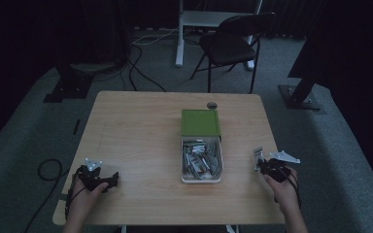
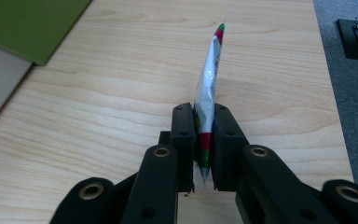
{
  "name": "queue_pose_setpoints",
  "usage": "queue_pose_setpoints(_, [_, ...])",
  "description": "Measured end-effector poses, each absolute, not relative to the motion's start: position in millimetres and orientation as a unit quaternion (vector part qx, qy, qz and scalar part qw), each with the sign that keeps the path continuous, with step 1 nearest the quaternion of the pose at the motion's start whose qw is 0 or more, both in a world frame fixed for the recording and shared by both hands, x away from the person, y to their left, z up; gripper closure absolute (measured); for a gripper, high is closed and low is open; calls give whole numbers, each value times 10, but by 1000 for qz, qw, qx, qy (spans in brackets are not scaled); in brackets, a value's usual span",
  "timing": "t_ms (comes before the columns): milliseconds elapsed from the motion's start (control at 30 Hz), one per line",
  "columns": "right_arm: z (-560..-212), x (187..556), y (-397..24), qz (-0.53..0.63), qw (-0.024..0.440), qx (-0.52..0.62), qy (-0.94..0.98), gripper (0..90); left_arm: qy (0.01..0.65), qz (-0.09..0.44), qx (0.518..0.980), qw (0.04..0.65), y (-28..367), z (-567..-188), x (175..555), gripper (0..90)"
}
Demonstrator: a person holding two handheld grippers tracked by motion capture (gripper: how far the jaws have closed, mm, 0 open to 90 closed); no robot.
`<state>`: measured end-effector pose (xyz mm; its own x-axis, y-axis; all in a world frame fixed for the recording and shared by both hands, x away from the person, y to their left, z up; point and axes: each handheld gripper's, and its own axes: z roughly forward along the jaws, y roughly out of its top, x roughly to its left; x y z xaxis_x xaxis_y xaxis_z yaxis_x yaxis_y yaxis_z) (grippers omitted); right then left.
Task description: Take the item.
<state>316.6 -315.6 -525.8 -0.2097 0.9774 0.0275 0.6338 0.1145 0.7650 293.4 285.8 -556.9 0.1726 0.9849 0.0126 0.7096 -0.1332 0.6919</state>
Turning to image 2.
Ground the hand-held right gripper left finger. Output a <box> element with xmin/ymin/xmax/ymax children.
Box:
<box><xmin>158</xmin><ymin>102</ymin><xmax>198</xmax><ymax>194</ymax></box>

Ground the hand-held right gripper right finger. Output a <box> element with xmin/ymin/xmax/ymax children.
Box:
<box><xmin>212</xmin><ymin>103</ymin><xmax>250</xmax><ymax>192</ymax></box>

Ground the white red green packet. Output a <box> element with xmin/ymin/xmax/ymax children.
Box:
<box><xmin>193</xmin><ymin>21</ymin><xmax>227</xmax><ymax>189</ymax></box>

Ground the green box lid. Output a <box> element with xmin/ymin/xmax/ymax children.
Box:
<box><xmin>0</xmin><ymin>0</ymin><xmax>93</xmax><ymax>66</ymax></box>

